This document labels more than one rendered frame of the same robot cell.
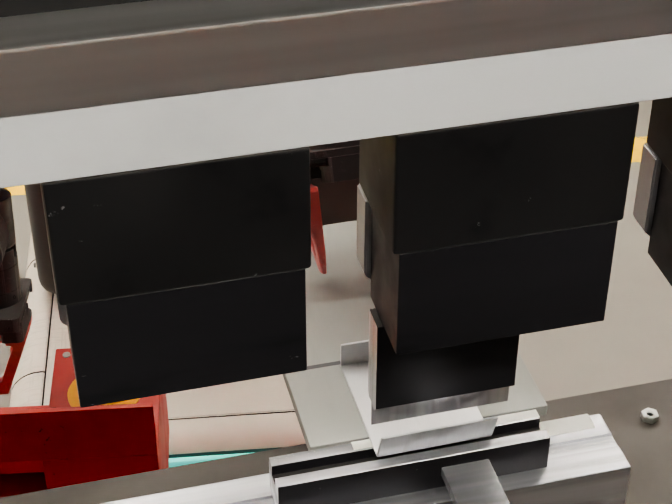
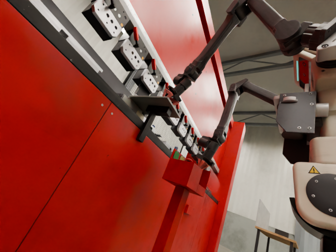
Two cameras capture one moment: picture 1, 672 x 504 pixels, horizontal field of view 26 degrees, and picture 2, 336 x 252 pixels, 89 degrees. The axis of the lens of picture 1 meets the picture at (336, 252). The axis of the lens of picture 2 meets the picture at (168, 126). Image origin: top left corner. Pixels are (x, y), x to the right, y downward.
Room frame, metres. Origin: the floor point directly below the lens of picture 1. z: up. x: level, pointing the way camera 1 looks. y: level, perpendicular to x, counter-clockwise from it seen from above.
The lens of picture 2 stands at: (1.64, -0.51, 0.55)
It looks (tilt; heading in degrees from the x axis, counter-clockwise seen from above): 23 degrees up; 140
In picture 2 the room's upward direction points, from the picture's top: 24 degrees clockwise
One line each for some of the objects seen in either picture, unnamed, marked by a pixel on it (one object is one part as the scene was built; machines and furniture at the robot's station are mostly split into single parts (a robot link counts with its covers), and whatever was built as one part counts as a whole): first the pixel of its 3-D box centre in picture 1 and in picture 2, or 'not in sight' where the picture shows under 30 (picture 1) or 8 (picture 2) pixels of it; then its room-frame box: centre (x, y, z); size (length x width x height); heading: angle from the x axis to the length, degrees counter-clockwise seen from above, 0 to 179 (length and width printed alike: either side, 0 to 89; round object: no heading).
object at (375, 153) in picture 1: (488, 196); (148, 77); (0.76, -0.10, 1.21); 0.15 x 0.09 x 0.17; 104
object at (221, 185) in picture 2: not in sight; (205, 179); (0.03, 2.09, 1.15); 0.85 x 0.25 x 2.30; 14
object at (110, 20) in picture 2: not in sight; (107, 15); (0.86, -0.48, 1.21); 0.15 x 0.09 x 0.17; 104
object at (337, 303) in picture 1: (381, 319); (154, 106); (0.90, -0.04, 1.00); 0.26 x 0.18 x 0.01; 14
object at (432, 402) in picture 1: (442, 361); (141, 95); (0.75, -0.07, 1.08); 0.10 x 0.02 x 0.10; 104
